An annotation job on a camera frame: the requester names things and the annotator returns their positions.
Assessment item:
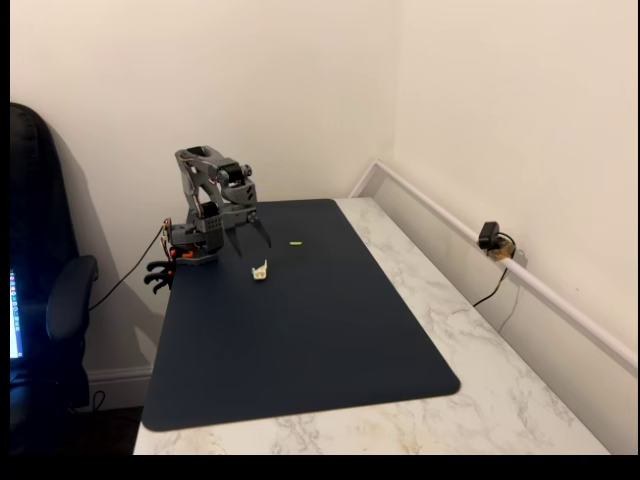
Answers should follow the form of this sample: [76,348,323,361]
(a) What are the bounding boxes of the black webcam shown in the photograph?
[478,221,501,251]

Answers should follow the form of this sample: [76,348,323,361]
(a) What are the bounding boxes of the black office chair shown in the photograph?
[9,102,100,456]

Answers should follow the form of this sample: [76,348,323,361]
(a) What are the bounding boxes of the laptop screen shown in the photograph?
[9,269,25,360]

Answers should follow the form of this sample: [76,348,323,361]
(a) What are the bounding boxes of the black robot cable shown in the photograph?
[88,225,167,311]

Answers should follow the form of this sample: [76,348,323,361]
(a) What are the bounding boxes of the black floor cable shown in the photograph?
[74,389,107,414]

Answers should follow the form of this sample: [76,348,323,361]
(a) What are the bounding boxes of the brown tape webcam mount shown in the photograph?
[488,239,518,263]

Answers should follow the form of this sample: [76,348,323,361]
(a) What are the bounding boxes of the white ledge rail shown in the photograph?
[348,159,639,372]

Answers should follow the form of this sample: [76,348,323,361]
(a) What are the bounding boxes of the black webcam cable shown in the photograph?
[472,232,517,309]

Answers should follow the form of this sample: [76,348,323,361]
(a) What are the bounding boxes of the white baseboard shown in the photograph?
[87,365,154,412]

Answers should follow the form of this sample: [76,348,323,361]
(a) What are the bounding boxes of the black clamp with orange tips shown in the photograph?
[143,246,195,297]

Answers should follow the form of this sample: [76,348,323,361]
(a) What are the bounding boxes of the dark desk mat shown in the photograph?
[141,198,461,432]

